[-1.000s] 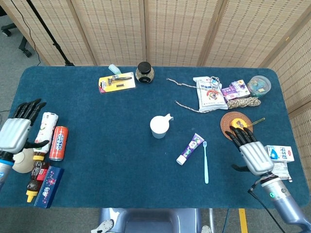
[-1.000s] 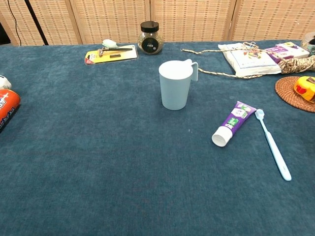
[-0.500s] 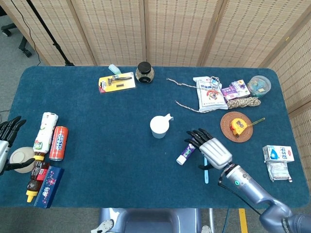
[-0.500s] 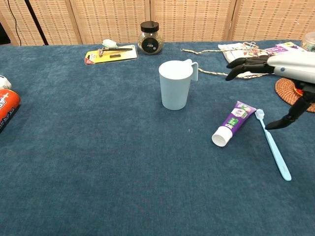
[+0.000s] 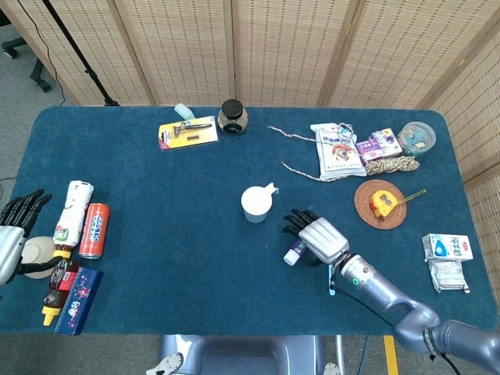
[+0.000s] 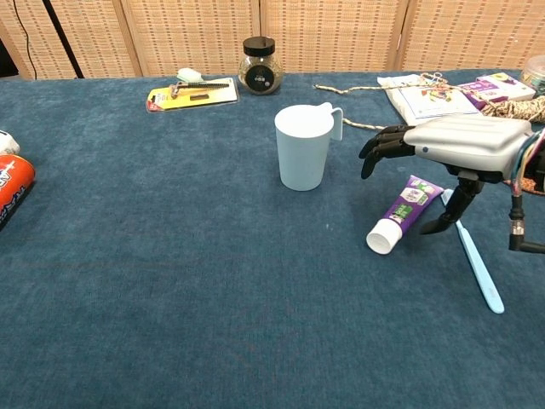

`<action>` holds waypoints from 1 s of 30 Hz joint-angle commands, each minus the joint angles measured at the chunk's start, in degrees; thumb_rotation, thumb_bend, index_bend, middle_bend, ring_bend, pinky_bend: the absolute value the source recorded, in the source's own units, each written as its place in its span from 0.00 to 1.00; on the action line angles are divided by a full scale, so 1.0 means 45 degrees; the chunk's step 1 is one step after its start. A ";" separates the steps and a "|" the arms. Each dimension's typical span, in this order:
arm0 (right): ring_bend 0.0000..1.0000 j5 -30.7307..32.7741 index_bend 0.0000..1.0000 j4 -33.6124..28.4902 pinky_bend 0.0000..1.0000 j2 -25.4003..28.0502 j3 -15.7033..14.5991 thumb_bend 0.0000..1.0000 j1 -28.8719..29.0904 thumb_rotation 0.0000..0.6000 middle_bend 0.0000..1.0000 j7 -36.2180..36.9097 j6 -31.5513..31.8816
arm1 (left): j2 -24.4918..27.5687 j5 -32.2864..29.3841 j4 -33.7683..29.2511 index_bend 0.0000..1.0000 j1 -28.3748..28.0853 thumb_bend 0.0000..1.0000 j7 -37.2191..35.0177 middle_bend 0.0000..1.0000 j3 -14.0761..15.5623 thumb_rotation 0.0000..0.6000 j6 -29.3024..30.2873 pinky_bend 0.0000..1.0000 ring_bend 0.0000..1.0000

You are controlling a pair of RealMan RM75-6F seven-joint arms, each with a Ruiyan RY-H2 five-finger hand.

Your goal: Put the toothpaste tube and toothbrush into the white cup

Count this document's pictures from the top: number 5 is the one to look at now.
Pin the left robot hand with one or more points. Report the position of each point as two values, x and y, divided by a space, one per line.
11 246

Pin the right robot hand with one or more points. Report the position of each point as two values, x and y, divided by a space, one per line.
324 240

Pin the purple toothpaste tube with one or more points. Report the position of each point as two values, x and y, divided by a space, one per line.
291 256

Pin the light blue toothbrush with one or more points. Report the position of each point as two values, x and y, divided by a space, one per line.
332 291

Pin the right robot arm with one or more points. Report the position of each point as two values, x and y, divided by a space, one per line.
390 297

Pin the cream round bowl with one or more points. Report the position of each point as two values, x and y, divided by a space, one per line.
39 250

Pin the brown woven coaster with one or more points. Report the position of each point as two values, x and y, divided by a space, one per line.
363 203

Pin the dark sauce bottle yellow cap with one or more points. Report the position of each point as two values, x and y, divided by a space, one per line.
58 285

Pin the yellow tape measure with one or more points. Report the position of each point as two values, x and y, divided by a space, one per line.
381 203

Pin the white labelled tea bottle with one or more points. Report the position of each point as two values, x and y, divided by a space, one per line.
72 215

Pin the orange soda can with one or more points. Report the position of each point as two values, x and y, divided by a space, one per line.
94 230

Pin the white printed snack bag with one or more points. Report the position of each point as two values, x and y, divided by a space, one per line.
338 156

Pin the blue patterned long box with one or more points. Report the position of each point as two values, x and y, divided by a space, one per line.
80 301

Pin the purple and white small box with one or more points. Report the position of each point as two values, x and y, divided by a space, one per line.
369 150

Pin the colourful binder clips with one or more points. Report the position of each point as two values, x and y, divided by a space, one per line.
345 129

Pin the silver metal table leg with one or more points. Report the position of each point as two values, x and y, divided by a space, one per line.
340 355

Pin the white box with purple print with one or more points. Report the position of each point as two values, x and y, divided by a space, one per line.
386 140

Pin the blue and white milk carton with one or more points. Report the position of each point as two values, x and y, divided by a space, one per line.
447 247

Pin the white wrapped packet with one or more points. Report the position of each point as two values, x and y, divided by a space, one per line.
447 275

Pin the clear round plastic container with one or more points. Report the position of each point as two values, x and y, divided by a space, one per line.
417 138

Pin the grey blue robot torso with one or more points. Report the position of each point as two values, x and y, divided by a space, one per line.
242 355

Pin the blue table cloth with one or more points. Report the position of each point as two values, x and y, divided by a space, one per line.
176 234

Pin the glass jar with black lid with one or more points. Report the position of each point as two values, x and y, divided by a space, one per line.
232 117

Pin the razor in yellow blister pack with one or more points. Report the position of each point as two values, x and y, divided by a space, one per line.
187 134

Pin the black office chair base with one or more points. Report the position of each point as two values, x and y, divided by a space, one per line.
37 70

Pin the small mint green case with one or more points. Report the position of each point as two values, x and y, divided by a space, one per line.
183 111

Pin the black tripod stand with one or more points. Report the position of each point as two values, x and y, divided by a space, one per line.
78 58

